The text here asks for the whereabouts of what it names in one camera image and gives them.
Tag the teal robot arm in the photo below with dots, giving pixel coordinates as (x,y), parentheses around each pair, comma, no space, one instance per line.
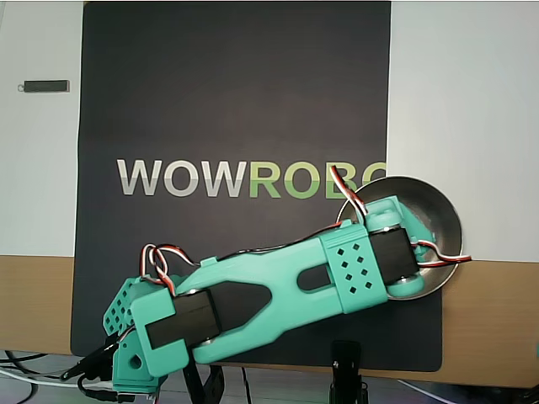
(295,273)

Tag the black table clamp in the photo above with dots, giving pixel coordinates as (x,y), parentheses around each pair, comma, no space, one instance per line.
(88,364)
(210,379)

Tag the teal gripper black motor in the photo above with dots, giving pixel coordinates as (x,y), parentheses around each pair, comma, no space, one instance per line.
(423,231)

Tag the white sheet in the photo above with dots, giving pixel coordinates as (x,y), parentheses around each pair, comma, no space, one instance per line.
(463,105)
(38,168)

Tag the metal bowl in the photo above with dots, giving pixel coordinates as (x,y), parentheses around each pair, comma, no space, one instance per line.
(446,219)

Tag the black USB stick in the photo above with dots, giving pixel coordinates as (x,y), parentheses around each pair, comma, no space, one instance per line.
(44,86)

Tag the black mat with WOWROBO print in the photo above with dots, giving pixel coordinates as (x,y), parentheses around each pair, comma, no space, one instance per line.
(252,84)

